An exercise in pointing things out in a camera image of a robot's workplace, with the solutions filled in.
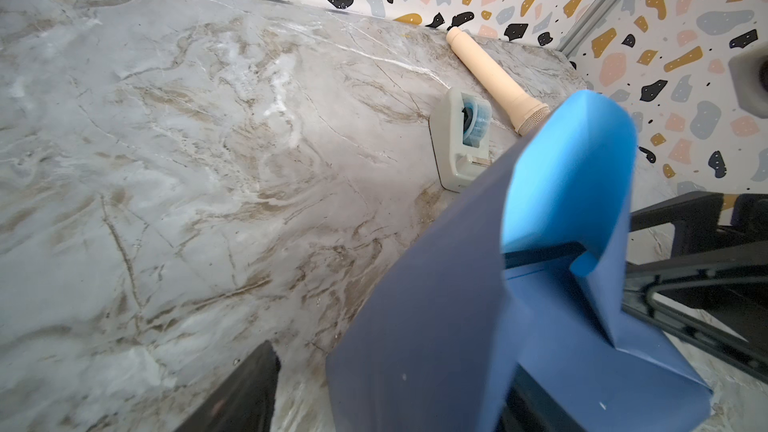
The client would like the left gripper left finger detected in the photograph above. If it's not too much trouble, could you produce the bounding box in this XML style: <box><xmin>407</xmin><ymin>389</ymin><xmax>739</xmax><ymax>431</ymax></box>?
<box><xmin>176</xmin><ymin>341</ymin><xmax>281</xmax><ymax>432</ymax></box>

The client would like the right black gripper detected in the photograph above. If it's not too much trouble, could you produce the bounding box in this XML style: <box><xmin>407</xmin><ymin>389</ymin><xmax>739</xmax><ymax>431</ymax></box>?
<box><xmin>623</xmin><ymin>191</ymin><xmax>767</xmax><ymax>382</ymax></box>

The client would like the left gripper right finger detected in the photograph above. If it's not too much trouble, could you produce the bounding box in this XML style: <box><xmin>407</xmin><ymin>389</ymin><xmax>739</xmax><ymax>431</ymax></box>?
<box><xmin>497</xmin><ymin>366</ymin><xmax>585</xmax><ymax>432</ymax></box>

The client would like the blue wrapping paper sheet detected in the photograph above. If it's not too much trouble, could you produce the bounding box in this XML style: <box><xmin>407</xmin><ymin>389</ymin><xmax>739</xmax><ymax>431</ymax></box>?
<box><xmin>326</xmin><ymin>90</ymin><xmax>712</xmax><ymax>431</ymax></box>

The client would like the white tape dispenser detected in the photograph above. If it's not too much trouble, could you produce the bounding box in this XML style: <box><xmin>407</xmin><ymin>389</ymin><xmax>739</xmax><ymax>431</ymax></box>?
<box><xmin>429</xmin><ymin>87</ymin><xmax>492</xmax><ymax>193</ymax></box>

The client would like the dark navy gift box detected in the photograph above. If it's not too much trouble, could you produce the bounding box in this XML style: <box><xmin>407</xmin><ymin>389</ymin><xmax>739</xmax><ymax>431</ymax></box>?
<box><xmin>503</xmin><ymin>242</ymin><xmax>586</xmax><ymax>270</ymax></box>

